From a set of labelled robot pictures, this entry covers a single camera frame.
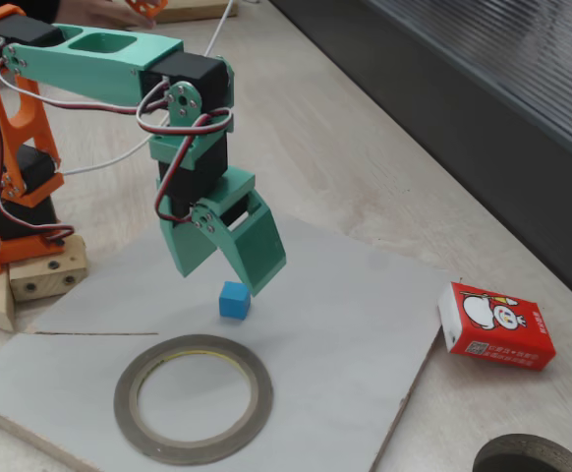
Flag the blue cube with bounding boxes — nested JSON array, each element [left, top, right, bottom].
[[218, 280, 252, 320]]

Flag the orange green leader arm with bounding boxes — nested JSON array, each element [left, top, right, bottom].
[[126, 0, 169, 21]]

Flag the red tissue box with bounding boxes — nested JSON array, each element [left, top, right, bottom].
[[436, 280, 557, 373]]

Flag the black sleeved forearm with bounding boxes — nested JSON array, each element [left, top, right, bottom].
[[18, 0, 69, 25]]

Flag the person's hand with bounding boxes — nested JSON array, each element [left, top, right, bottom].
[[59, 0, 158, 30]]

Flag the white work board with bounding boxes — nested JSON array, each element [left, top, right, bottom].
[[0, 189, 452, 472]]

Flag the wooden base block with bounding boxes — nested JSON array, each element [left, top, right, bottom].
[[8, 234, 89, 302]]

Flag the flat wooden plank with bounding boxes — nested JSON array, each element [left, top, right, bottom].
[[155, 0, 239, 25]]

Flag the glass desk partition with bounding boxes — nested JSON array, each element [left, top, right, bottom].
[[268, 0, 572, 321]]

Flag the white usb cable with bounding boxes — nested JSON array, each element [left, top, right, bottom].
[[62, 0, 260, 177]]

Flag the grey ring of tape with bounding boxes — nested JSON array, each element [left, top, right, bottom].
[[113, 333, 274, 467]]

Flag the round table cable hole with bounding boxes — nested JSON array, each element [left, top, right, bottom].
[[471, 433, 572, 472]]

